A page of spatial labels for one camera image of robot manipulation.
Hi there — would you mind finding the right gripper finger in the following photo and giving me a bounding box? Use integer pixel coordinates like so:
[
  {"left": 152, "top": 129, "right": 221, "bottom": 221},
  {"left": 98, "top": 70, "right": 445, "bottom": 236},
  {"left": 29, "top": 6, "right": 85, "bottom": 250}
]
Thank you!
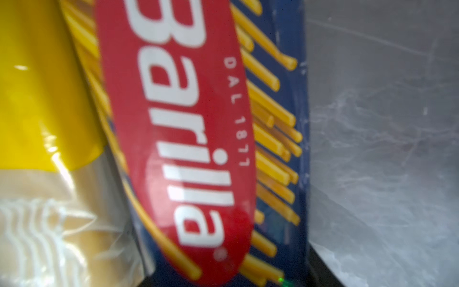
[{"left": 308, "top": 246, "right": 344, "bottom": 287}]

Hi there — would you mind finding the yellow Pastatime spaghetti pack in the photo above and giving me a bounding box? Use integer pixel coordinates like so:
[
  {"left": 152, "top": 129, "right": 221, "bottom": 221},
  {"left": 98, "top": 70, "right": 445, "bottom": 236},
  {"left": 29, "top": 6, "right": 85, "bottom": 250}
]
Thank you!
[{"left": 1, "top": 1, "right": 145, "bottom": 287}]

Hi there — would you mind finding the blue Barilla spaghetti pack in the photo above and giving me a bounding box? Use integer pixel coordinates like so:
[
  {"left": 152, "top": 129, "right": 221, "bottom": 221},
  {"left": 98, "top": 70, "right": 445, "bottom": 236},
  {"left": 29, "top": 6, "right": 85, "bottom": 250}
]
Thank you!
[{"left": 60, "top": 1, "right": 309, "bottom": 287}]

